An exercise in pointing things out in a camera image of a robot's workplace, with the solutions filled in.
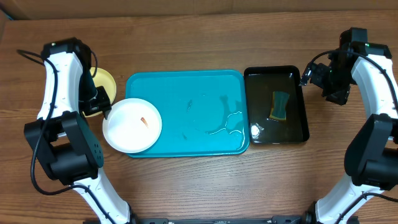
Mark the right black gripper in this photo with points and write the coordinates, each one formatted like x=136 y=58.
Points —
x=340 y=98

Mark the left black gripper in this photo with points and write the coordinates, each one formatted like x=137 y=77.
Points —
x=104 y=106

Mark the yellow-green plate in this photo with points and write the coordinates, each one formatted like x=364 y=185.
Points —
x=103 y=78

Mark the white plate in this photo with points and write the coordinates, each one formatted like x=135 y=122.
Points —
x=123 y=129

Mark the green yellow sponge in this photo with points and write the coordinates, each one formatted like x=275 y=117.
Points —
x=279 y=103

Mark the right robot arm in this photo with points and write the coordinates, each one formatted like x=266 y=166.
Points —
x=370 y=167

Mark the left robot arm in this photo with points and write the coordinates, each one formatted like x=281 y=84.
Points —
x=66 y=153

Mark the black water tray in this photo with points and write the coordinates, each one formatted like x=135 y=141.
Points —
x=260 y=83

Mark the teal plastic tray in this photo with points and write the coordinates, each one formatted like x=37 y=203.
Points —
x=203 y=112

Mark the orange food scrap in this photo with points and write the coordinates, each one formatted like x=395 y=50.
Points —
x=145 y=122

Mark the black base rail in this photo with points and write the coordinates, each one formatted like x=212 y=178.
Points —
x=274 y=220

